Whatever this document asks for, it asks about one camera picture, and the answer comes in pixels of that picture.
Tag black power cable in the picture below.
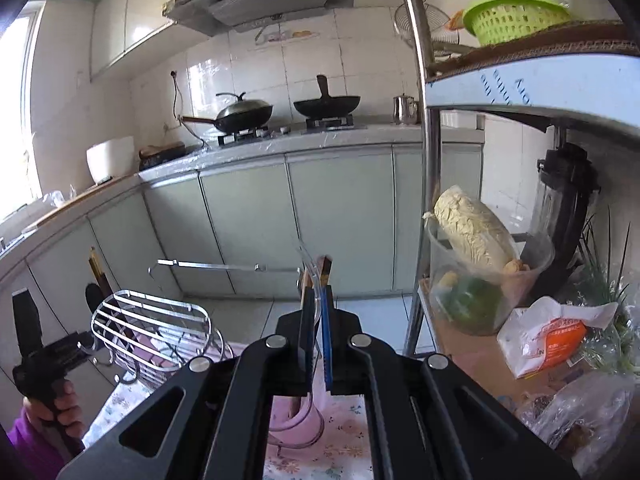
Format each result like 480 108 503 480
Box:
169 70 211 149

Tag black blender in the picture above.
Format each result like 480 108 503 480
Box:
530 142 601 281

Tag clear plastic bag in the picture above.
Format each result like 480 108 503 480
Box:
520 370 640 472

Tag metal wire utensil rack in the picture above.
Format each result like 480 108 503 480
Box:
90 258 326 456

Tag green plastic basket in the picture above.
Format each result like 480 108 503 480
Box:
462 0 572 47

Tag gas stove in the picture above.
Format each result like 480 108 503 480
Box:
217 115 357 149

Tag dark countertop appliance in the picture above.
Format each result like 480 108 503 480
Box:
139 142 187 171

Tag white rice cooker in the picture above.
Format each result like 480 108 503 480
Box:
86 136 137 185

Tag green pepper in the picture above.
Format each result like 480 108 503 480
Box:
440 276 502 334

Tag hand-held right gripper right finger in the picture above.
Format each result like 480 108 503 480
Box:
320 284 583 480

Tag black wok with wooden handle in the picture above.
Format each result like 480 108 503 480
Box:
292 75 362 119

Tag clear plastic container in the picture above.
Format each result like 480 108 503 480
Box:
425 215 556 337

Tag person's left hand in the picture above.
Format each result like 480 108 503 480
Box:
22 380 86 442

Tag white ribbed container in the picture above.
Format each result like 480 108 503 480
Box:
440 110 486 132

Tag black wok with straight handle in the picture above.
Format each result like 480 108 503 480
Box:
181 100 274 134

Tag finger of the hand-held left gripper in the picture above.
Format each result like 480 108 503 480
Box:
12 287 42 361

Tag white and orange bag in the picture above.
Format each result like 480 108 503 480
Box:
497 296 621 380

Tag floral tablecloth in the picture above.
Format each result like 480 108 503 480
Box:
85 375 381 480

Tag grey-green base cabinets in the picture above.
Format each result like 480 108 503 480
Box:
0 142 486 341

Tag upper kitchen cabinets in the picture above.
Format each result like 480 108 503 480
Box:
90 0 211 81

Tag steel storage shelf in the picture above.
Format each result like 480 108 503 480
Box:
392 0 640 361

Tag steel kettle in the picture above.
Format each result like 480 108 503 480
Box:
391 94 421 126

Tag small wall shelf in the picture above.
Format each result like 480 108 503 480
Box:
254 27 321 47

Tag dark wok lid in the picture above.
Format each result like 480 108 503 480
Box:
216 92 274 119

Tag wire skimmer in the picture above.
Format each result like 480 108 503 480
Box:
394 2 462 61

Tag green chives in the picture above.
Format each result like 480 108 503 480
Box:
575 205 640 361

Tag window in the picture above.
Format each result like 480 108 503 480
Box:
0 2 45 222

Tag black plastic spoon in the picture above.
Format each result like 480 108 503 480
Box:
84 283 109 324

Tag pink plastic cup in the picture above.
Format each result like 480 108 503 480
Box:
120 330 171 371
270 392 326 448

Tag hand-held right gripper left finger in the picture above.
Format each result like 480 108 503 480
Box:
55 284 318 480

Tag napa cabbage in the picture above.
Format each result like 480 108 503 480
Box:
432 185 521 273

